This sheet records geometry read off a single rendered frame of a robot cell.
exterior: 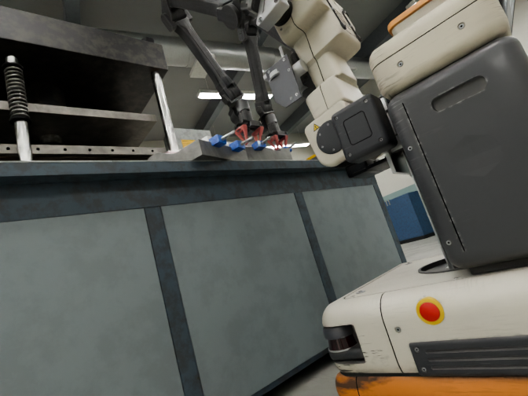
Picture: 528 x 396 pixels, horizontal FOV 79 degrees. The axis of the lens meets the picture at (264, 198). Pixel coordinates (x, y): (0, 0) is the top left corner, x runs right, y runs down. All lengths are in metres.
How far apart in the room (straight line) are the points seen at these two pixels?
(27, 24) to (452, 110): 2.01
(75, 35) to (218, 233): 1.54
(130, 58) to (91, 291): 1.65
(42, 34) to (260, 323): 1.81
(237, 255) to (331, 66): 0.68
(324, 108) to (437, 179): 0.45
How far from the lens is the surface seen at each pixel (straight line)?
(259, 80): 1.73
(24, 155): 1.87
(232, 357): 1.06
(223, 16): 1.24
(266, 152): 1.38
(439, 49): 0.78
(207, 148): 1.08
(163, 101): 2.23
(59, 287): 0.91
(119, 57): 2.26
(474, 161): 0.73
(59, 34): 2.24
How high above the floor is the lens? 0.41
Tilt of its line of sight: 12 degrees up
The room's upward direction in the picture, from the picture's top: 17 degrees counter-clockwise
